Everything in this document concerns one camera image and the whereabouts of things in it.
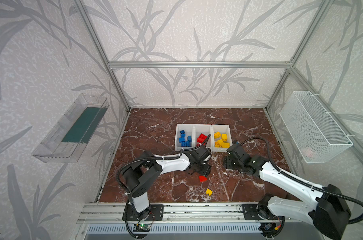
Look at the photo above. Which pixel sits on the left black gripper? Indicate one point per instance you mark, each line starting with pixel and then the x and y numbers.
pixel 202 169

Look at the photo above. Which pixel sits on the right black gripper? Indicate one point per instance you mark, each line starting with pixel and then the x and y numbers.
pixel 230 162

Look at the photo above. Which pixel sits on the long red lego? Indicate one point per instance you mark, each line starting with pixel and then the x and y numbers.
pixel 199 140

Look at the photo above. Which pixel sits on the narrow yellow lego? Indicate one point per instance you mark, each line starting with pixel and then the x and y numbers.
pixel 225 145

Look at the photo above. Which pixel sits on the yellow lego front alone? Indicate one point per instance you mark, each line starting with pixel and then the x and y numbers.
pixel 209 192

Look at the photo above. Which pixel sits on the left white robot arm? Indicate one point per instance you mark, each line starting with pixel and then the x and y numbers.
pixel 137 177

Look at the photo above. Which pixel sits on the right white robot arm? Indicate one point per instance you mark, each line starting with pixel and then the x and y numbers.
pixel 325 208

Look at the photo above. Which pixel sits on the middle white bin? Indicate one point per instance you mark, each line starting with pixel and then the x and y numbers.
pixel 202 129

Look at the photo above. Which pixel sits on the white bin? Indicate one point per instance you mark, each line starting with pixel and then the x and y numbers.
pixel 188 128
pixel 223 129
pixel 202 129

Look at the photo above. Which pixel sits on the left white bin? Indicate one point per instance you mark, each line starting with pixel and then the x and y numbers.
pixel 188 128

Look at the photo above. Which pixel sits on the right white bin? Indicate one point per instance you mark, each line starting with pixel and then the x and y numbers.
pixel 223 129

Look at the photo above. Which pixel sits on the pink object in basket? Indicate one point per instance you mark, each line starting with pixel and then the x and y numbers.
pixel 308 152

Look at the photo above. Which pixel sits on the green circuit board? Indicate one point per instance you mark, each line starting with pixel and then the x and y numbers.
pixel 138 228

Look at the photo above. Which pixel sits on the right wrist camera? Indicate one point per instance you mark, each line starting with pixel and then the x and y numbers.
pixel 231 149

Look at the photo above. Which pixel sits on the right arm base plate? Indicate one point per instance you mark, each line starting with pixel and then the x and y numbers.
pixel 250 211

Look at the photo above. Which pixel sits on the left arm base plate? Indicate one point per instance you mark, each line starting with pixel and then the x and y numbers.
pixel 154 212

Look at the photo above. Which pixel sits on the right circuit board with wires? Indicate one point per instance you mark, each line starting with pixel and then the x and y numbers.
pixel 269 230

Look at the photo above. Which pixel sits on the white wire mesh basket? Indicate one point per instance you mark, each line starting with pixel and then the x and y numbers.
pixel 311 125

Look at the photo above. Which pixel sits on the aluminium front rail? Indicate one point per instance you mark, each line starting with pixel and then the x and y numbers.
pixel 191 212

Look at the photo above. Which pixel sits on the clear plastic wall shelf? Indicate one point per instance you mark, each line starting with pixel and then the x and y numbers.
pixel 69 137

